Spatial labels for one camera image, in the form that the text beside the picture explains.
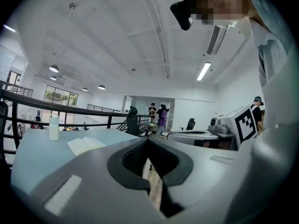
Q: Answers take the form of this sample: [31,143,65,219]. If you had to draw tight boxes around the person's light grey shirt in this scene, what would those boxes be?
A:
[242,0,299,137]

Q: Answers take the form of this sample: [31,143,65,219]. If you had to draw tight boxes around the black metal railing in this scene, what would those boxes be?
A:
[0,79,152,170]

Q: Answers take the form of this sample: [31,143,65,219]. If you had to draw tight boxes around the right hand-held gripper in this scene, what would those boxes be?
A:
[167,105,259,151]

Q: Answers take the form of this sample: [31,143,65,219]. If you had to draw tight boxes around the black-framed window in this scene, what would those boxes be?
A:
[43,84,79,107]

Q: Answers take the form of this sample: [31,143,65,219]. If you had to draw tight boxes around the white water bottle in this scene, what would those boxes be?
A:
[48,112,60,141]

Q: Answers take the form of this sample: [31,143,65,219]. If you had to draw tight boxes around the teal covered notebook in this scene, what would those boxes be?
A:
[67,136,107,157]

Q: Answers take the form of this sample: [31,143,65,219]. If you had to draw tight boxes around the white ceiling air vent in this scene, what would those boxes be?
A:
[206,25,228,56]

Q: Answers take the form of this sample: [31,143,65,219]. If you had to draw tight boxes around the person's head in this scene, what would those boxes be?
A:
[186,0,256,25]

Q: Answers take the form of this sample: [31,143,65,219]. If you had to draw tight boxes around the ceiling tube light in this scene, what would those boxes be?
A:
[2,24,17,34]
[196,62,212,82]

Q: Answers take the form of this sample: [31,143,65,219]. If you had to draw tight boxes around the light blue table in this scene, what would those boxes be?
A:
[10,127,150,196]

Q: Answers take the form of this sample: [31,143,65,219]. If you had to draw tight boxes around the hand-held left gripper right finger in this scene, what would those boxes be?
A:
[149,138,252,224]

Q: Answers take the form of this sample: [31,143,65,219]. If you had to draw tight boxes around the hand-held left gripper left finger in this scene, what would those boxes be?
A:
[16,138,168,224]

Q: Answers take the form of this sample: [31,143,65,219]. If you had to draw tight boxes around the black head-worn camera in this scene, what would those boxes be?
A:
[170,0,196,31]

